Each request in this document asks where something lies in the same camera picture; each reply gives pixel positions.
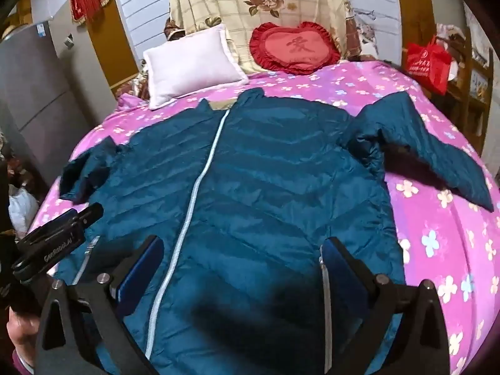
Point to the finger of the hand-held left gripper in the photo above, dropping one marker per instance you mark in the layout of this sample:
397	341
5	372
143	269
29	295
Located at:
62	222
90	211

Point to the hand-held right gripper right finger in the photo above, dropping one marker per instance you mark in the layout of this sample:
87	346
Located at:
343	269

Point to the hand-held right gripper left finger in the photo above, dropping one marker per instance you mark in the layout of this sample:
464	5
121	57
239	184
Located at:
141	271

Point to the teal down jacket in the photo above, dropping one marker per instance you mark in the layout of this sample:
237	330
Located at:
273	164

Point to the person's left forearm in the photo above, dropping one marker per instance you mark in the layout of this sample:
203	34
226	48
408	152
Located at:
23	364

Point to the person's left hand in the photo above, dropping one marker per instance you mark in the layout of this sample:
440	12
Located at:
21	328

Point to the white plastic bag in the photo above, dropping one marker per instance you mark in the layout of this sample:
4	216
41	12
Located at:
21	211

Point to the pink floral bed sheet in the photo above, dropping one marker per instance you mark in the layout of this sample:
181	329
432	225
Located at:
429	211

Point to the grey refrigerator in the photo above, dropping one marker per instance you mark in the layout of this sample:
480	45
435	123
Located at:
35	86

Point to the wooden headboard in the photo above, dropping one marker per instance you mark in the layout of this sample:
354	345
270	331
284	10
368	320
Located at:
117	47

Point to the white pillow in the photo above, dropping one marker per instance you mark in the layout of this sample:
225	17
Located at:
187	62

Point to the red shopping bag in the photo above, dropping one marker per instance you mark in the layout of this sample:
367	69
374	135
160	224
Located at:
427	64

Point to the red heart-shaped pillow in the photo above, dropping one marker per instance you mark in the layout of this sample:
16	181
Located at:
293	49

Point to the wooden shelf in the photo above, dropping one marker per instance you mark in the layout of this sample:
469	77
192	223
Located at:
474	78

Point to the cream floral quilt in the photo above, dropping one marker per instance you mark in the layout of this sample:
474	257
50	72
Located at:
218	4

